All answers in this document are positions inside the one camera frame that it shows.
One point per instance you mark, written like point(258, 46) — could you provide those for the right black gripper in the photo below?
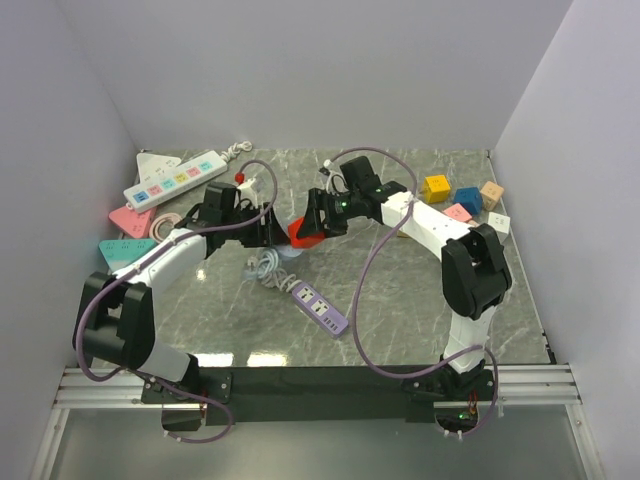
point(319, 199)

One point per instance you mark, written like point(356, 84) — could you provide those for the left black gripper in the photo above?
point(270, 234)

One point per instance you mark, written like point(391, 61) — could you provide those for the blue round socket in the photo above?
point(288, 252)

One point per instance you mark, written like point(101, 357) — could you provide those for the purple power strip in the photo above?
point(319, 310)

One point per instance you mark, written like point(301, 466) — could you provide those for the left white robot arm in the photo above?
point(116, 314)

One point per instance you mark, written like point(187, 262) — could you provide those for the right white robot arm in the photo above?
point(474, 272)

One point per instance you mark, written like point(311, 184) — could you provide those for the yellow cube socket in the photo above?
point(436, 189)

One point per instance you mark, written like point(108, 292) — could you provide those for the pink triangle socket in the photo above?
point(135, 225)

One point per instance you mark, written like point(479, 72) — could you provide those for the pink cube socket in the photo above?
point(458, 212)

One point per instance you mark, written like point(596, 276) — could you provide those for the white triangle socket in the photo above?
point(151, 165)

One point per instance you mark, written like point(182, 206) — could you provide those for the teal triangle socket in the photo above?
point(119, 253)

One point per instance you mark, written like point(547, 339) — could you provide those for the blue cube socket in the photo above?
point(470, 199)

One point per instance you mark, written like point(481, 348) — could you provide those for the tan cube socket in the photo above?
point(491, 194)

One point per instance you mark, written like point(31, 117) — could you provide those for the white cube socket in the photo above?
point(501, 224)

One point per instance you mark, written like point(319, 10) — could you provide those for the long white power strip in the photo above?
point(185, 177)

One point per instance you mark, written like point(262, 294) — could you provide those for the black base crossbar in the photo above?
point(270, 394)

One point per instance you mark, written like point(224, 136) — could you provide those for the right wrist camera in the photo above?
point(328, 170)

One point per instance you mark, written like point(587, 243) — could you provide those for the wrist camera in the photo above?
point(328, 170)
point(250, 188)

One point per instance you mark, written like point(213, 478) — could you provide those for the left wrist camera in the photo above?
point(250, 188)

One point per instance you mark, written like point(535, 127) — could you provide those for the aluminium frame rail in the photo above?
point(519, 385)

